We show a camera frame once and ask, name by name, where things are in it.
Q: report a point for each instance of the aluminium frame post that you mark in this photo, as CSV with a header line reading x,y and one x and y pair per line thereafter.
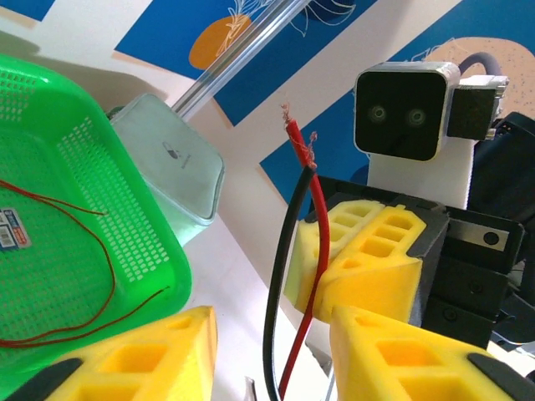
x,y
240,58

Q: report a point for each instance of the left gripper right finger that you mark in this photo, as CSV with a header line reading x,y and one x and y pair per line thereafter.
x,y
418,367

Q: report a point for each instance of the small printed sticker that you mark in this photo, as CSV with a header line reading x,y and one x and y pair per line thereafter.
x,y
12,229

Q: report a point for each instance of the green mesh basket with sticker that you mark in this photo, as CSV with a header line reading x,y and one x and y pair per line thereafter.
x,y
25,271

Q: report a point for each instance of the pale green lidded container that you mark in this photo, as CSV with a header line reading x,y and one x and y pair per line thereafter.
x,y
196,184

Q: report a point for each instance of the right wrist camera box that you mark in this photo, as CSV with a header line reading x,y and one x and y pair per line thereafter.
x,y
397,108

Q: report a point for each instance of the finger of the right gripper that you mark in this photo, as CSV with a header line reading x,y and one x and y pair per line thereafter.
x,y
376,284
305,267

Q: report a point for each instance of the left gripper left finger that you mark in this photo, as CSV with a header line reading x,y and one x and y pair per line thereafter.
x,y
146,359

